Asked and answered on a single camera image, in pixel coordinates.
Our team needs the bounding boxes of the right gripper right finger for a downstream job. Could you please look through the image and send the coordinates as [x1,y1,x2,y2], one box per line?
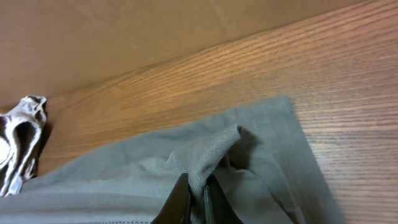
[203,174,243,224]

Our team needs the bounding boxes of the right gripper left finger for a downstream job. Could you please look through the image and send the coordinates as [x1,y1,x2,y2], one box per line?
[151,173,191,224]

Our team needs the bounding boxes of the grey shorts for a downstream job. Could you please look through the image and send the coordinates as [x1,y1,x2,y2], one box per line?
[1,96,344,223]

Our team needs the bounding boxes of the beige folded shorts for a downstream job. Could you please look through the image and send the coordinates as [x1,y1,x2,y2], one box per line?
[1,95,47,197]

